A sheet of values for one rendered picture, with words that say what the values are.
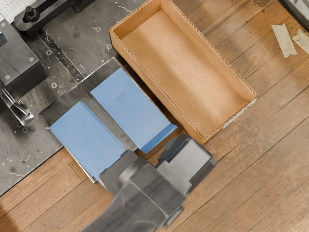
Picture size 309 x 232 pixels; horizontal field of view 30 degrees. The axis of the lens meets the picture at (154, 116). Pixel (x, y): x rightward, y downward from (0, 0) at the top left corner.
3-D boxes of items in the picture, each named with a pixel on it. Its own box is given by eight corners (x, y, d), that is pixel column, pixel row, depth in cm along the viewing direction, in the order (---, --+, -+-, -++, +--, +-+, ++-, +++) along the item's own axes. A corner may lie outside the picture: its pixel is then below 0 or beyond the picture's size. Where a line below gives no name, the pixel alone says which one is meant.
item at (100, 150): (108, 192, 97) (106, 189, 95) (49, 127, 100) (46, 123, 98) (139, 164, 99) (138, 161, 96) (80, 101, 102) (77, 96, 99)
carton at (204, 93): (199, 148, 102) (202, 138, 94) (111, 47, 107) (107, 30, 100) (254, 104, 104) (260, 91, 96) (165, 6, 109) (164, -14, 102)
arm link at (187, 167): (177, 133, 85) (177, 113, 73) (221, 172, 83) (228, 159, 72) (123, 190, 83) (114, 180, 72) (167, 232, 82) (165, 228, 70)
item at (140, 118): (146, 157, 99) (146, 153, 96) (90, 92, 102) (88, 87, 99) (177, 130, 100) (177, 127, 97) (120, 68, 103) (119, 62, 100)
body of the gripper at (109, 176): (128, 147, 89) (142, 155, 82) (167, 193, 92) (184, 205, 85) (96, 175, 87) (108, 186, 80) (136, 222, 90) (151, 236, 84)
